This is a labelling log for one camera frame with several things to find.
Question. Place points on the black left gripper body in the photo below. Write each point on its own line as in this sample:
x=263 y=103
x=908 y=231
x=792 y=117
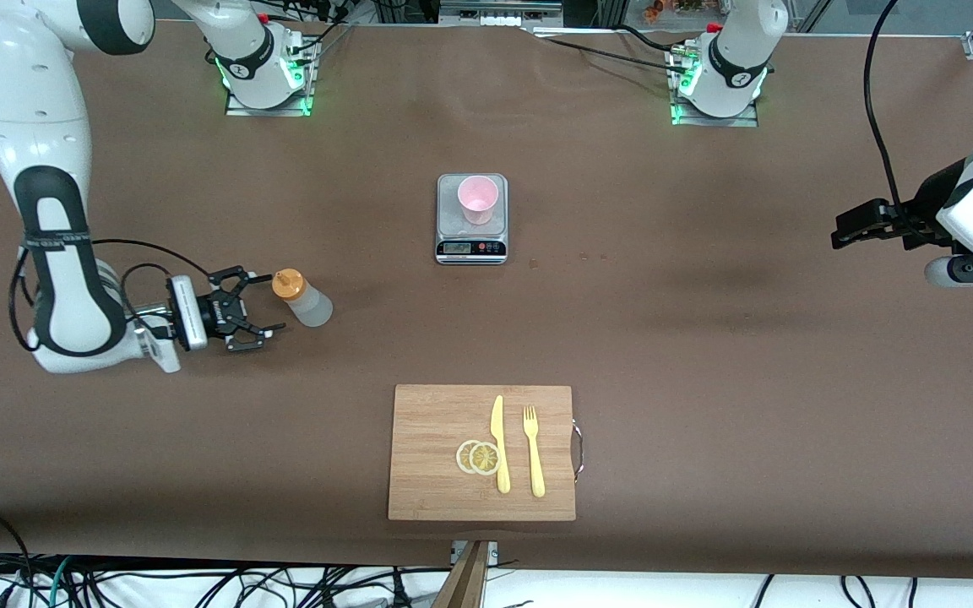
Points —
x=924 y=213

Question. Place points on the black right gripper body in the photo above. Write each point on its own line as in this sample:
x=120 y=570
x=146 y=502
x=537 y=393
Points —
x=218 y=312

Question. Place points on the translucent sauce bottle orange cap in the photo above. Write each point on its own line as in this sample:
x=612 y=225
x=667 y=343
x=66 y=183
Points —
x=313 y=308

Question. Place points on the pink plastic cup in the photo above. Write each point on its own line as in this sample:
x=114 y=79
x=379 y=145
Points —
x=478 y=198

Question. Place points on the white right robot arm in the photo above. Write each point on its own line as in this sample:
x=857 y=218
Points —
x=30 y=101

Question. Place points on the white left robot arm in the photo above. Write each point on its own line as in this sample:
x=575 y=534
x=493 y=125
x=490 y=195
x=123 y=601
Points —
x=736 y=59

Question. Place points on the bamboo cutting board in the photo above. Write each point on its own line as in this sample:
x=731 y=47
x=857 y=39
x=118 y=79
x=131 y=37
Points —
x=427 y=439

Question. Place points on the steel digital kitchen scale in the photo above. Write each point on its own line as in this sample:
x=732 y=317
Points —
x=471 y=247

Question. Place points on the lemon slice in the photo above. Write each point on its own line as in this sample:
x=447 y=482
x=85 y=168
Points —
x=484 y=458
x=461 y=457

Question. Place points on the yellow plastic knife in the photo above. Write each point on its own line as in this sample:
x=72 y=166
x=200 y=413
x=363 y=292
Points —
x=499 y=439

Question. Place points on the table cover sheet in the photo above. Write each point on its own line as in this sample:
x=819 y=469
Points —
x=706 y=464

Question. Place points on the yellow plastic fork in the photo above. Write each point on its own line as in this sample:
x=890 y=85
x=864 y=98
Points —
x=535 y=464

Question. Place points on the grey power strip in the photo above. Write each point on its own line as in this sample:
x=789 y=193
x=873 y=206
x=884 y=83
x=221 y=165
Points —
x=499 y=17

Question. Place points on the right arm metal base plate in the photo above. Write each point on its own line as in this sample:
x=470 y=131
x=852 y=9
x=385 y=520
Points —
x=267 y=111

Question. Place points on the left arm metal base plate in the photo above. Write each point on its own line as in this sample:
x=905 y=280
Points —
x=710 y=122

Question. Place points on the metal post bracket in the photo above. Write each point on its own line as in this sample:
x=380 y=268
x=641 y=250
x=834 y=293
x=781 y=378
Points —
x=493 y=550

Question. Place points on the wooden camera post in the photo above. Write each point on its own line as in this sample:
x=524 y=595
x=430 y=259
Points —
x=465 y=583

